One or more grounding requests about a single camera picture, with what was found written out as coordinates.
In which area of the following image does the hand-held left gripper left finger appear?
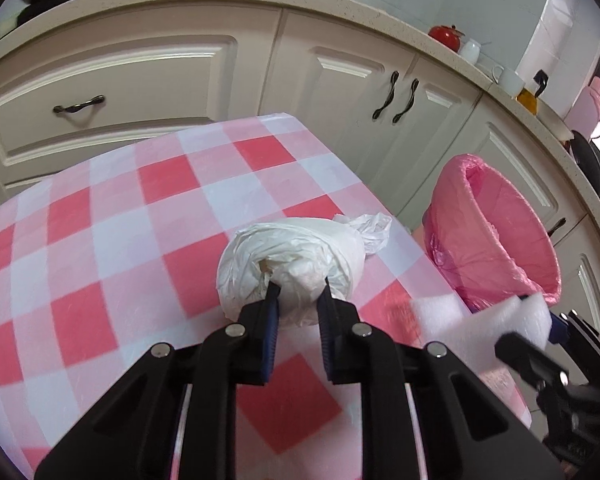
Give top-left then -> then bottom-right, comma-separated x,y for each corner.
34,280 -> 282,480

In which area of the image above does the white mug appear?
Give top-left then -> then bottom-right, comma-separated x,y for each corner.
491,65 -> 526,98

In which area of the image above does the pink trash bin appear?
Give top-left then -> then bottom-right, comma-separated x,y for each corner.
422,154 -> 562,313

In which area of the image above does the black drawer handle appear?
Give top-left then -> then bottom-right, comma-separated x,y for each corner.
53,95 -> 106,113

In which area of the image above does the black frying pan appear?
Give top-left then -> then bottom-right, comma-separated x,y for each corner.
570,130 -> 600,201

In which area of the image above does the white plastic bag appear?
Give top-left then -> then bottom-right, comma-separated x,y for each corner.
216,212 -> 393,328

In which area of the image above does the red white checkered tablecloth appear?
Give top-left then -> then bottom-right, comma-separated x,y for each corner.
0,112 -> 533,480

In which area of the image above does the white foam block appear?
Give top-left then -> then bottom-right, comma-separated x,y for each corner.
414,294 -> 553,356

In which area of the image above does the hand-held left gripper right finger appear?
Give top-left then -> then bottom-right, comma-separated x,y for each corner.
316,279 -> 566,480

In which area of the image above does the white kitchen base cabinet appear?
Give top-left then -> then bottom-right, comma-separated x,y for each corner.
0,0 -> 600,361

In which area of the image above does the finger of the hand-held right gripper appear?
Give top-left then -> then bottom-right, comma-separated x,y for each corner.
494,332 -> 571,387
549,309 -> 600,367

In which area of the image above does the red round pot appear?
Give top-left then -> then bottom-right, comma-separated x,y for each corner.
428,25 -> 466,53

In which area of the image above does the pink kettle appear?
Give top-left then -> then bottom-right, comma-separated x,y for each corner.
565,76 -> 600,138

